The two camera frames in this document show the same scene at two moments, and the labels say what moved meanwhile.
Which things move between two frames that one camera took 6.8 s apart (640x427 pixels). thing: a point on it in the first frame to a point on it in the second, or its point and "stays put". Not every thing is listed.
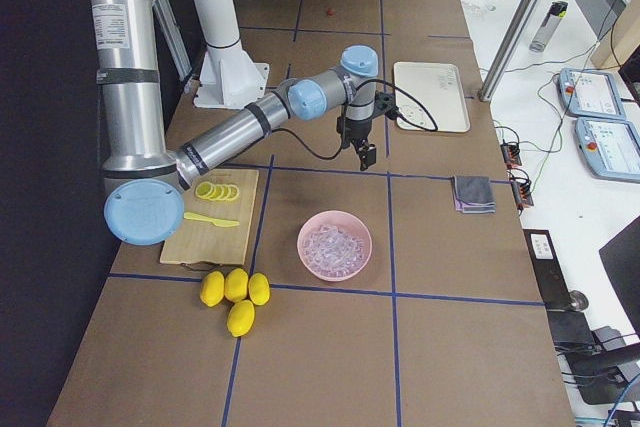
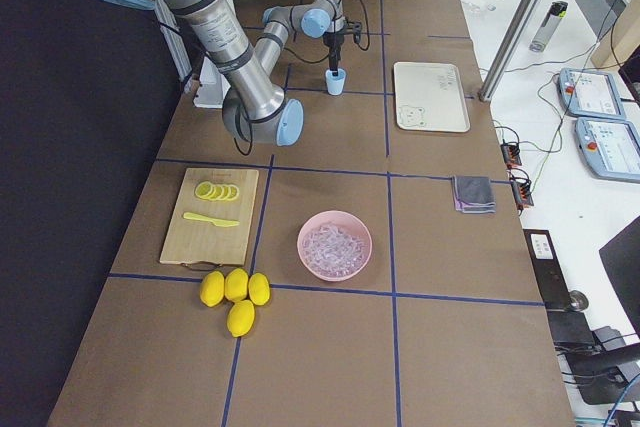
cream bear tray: [438, 88] stays put
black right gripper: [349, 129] to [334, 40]
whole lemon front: [241, 318] stays put
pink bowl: [334, 245] stays put
